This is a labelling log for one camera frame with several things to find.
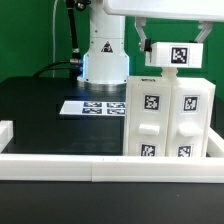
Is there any white cabinet body box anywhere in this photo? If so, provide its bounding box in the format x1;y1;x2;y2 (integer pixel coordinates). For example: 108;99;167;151
123;68;215;157

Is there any white cabinet door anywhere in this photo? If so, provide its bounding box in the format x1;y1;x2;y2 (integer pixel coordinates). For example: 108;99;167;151
126;81;171;157
166;84;213;158

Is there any white marker base plate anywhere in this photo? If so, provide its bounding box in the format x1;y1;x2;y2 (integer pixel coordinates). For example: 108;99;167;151
60;100;125;116

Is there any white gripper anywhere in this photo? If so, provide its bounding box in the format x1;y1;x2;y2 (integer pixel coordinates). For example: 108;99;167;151
103;0;224;52

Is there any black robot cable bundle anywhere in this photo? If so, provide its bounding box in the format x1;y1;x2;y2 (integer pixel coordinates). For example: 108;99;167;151
32;0;92;80

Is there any white thin cable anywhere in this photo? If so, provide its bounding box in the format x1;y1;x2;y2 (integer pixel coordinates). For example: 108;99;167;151
51;0;59;78

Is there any small white cabinet top block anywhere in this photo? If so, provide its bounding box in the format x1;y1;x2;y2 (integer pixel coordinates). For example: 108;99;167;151
145;42;203;68

